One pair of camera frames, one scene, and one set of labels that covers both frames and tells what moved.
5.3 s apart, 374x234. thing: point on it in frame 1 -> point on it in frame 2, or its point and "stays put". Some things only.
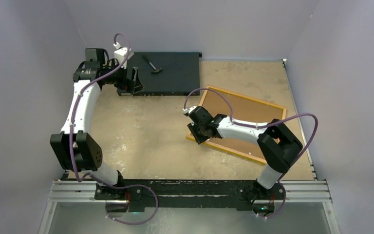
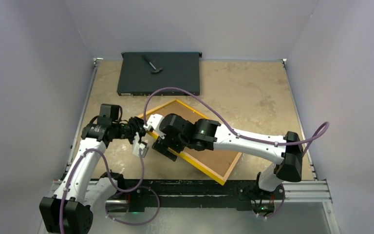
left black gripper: x=130 y=86 -> x=137 y=124
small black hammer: x=156 y=70 stays put
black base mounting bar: x=188 y=193 stays put
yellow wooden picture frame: x=284 y=109 -> x=156 y=133
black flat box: x=166 y=73 stays put
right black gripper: x=199 y=140 -> x=163 y=145
